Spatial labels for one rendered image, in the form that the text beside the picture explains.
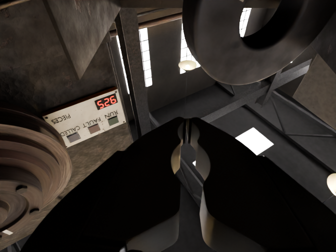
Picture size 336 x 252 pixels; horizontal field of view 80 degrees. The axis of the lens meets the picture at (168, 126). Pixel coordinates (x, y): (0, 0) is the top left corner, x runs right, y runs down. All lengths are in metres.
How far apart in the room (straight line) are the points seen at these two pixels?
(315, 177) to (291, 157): 1.04
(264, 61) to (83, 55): 0.19
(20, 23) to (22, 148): 0.30
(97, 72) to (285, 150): 9.28
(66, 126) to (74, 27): 0.61
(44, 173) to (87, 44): 0.50
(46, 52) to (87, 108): 0.24
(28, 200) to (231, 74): 0.61
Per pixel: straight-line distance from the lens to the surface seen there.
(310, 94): 2.84
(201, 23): 0.19
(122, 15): 3.39
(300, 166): 9.52
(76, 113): 0.78
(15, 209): 0.74
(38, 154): 0.66
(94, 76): 0.74
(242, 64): 0.24
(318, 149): 10.48
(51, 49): 0.62
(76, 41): 0.23
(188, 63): 7.29
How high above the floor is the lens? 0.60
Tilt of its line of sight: 48 degrees up
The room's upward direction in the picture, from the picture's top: 179 degrees clockwise
